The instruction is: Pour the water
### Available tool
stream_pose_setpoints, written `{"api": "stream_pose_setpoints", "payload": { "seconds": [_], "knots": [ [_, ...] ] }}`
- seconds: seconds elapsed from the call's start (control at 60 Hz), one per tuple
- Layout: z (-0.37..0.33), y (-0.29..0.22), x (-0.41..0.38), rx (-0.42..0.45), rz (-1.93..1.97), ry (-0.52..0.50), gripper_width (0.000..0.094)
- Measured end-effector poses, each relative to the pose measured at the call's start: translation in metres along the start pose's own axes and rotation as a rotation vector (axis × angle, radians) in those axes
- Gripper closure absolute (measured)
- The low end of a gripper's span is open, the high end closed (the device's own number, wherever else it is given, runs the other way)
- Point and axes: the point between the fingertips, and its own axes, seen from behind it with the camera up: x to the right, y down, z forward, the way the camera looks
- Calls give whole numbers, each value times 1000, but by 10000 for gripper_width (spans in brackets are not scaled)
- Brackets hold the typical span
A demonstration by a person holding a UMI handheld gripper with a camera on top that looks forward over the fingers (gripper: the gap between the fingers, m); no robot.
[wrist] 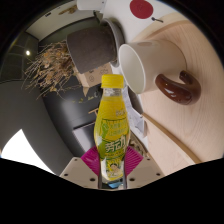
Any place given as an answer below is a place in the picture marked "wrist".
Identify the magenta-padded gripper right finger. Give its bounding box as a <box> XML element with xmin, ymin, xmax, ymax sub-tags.
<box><xmin>123</xmin><ymin>146</ymin><xmax>165</xmax><ymax>190</ymax></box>

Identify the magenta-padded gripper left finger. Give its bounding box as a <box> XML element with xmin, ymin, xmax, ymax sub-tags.
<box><xmin>59</xmin><ymin>146</ymin><xmax>102</xmax><ymax>190</ymax></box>

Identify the yellow drink bottle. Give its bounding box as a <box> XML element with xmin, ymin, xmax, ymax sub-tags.
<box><xmin>93</xmin><ymin>73</ymin><xmax>129</xmax><ymax>183</ymax></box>

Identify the printed newspaper sheet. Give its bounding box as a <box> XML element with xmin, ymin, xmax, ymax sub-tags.
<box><xmin>124</xmin><ymin>98</ymin><xmax>149</xmax><ymax>138</ymax></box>

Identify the brown cardboard box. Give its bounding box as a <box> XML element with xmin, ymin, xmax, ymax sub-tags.
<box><xmin>74</xmin><ymin>63</ymin><xmax>114</xmax><ymax>88</ymax></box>

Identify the dried plant in grey pot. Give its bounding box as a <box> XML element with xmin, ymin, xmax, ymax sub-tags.
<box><xmin>23</xmin><ymin>24</ymin><xmax>118</xmax><ymax>98</ymax></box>

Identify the flat round red coaster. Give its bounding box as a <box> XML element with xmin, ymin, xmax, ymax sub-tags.
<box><xmin>129</xmin><ymin>0</ymin><xmax>155</xmax><ymax>20</ymax></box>

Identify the white mug with brown handle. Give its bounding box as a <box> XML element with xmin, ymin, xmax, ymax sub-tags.
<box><xmin>118</xmin><ymin>39</ymin><xmax>202</xmax><ymax>106</ymax></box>

